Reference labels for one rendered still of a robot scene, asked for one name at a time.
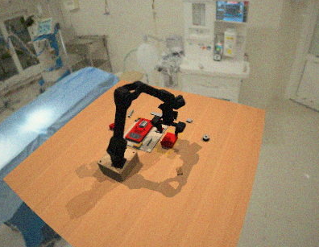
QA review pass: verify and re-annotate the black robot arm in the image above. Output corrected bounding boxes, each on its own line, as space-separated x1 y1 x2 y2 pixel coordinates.
106 81 186 168

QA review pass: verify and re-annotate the small black toy tyre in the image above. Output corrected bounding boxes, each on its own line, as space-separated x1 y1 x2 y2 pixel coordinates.
203 134 209 141

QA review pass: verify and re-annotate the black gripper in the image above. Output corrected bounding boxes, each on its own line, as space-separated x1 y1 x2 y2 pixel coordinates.
151 113 186 137

